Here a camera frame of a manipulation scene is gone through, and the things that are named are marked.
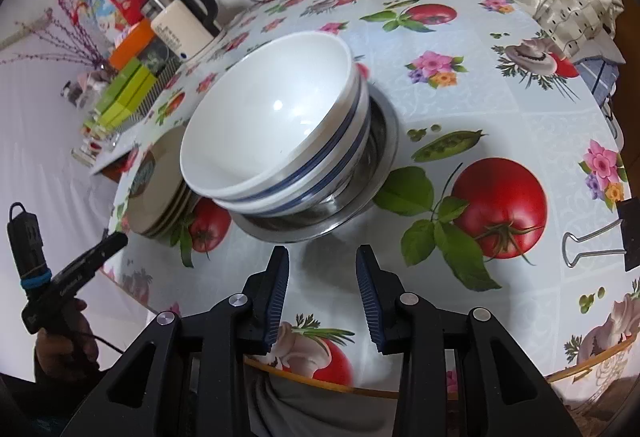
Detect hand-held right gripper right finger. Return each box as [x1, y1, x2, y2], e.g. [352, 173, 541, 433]
[355, 244, 583, 437]

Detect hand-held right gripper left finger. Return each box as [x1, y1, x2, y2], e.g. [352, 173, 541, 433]
[60, 246, 291, 437]

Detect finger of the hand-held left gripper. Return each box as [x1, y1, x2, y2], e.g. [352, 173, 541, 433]
[62, 231, 129, 280]

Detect beige plate with brown patch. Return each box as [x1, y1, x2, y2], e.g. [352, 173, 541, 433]
[132, 182, 197, 235]
[140, 190, 202, 240]
[123, 126, 191, 230]

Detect white bowl with blue stripe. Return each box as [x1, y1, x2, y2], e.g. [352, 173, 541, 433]
[210, 62, 372, 218]
[179, 31, 358, 198]

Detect stainless steel bowl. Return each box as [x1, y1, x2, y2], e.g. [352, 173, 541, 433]
[229, 84, 401, 244]

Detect person's left forearm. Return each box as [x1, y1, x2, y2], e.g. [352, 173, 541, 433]
[0, 357, 108, 437]

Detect person's left hand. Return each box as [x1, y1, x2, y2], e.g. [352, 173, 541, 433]
[34, 299, 101, 383]

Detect clear glass mug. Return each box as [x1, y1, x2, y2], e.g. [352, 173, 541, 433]
[71, 137, 101, 168]

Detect person's grey clothing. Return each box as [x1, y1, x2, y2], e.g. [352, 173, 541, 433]
[242, 359, 403, 437]

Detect green gift box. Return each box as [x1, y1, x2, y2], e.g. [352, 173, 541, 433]
[95, 82, 151, 128]
[107, 57, 157, 110]

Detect orange box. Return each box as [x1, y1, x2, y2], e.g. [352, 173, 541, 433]
[109, 20, 157, 70]

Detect purple dried flower branches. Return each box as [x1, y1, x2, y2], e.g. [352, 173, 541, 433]
[0, 0, 113, 70]

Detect vegetable printed tablecloth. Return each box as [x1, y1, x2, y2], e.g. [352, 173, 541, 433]
[100, 0, 636, 398]

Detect cream electric kettle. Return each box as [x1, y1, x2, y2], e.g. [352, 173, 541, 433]
[150, 0, 223, 63]

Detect black binder clip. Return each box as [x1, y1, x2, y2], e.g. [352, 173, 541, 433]
[561, 202, 631, 270]

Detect blue striped cloth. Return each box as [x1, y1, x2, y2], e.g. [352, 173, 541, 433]
[572, 54, 623, 138]

